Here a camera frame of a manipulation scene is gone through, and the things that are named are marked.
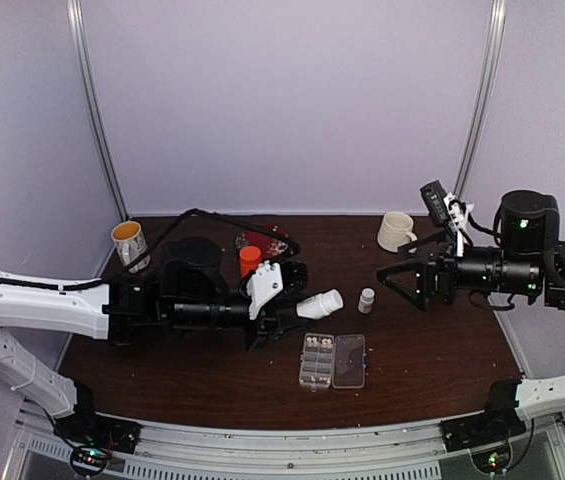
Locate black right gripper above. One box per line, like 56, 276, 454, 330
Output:
376, 230, 542, 314

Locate white pill bottle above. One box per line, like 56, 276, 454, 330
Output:
358, 287, 375, 314
296, 289, 344, 320

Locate clear plastic pill organizer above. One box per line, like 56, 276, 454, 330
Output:
298, 333, 367, 391

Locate orange pill bottle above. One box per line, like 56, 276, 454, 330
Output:
239, 245, 262, 278

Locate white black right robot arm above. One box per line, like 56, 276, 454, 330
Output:
376, 182, 565, 442

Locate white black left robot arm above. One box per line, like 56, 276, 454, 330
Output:
0, 237, 313, 444

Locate white pills in organizer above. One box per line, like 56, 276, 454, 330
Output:
305, 336, 333, 350

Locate small silver pills in organizer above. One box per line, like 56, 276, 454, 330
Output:
304, 376, 330, 388

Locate cream ribbed mug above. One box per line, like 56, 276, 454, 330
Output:
376, 211, 418, 253

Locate red floral plate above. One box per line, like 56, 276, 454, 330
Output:
234, 231, 288, 259

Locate yellow interior patterned mug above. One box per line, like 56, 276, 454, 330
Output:
111, 220, 151, 274

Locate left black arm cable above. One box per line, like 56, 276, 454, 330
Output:
0, 208, 303, 296

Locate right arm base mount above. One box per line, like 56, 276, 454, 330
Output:
440, 404, 527, 477

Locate right aluminium frame post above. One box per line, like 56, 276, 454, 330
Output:
452, 0, 507, 199

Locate aluminium frame post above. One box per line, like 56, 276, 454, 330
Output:
66, 0, 129, 220
452, 0, 507, 199

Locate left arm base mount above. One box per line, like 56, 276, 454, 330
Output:
45, 405, 142, 479

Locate left aluminium frame post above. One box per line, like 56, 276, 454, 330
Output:
66, 0, 129, 220

